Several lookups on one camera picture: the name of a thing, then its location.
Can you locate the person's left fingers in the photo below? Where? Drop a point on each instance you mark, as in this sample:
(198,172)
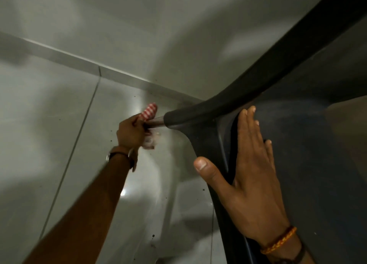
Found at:
(142,125)

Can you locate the person's right little finger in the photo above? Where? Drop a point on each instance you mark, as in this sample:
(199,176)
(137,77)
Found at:
(270,156)

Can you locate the person's left forearm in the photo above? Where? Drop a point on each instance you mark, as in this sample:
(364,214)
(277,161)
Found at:
(86,215)

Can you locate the person's right middle finger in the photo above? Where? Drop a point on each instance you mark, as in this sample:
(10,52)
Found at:
(253,137)

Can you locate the dark plastic chair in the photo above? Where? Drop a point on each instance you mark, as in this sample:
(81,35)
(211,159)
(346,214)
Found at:
(286,77)

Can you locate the person's right hand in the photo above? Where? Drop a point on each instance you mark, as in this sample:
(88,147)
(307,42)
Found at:
(252,198)

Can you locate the red white checked cloth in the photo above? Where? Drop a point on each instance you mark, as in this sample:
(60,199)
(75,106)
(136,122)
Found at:
(149,111)

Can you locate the person's left hand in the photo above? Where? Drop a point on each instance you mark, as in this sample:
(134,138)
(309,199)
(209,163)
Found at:
(129,135)

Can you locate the person's right forearm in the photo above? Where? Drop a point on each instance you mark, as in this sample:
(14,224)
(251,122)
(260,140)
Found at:
(286,256)

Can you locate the dark wristwatch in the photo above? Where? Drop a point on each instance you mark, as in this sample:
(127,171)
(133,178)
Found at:
(122,155)

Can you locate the person's right thumb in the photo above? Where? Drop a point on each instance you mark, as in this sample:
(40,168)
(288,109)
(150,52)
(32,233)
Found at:
(210,172)

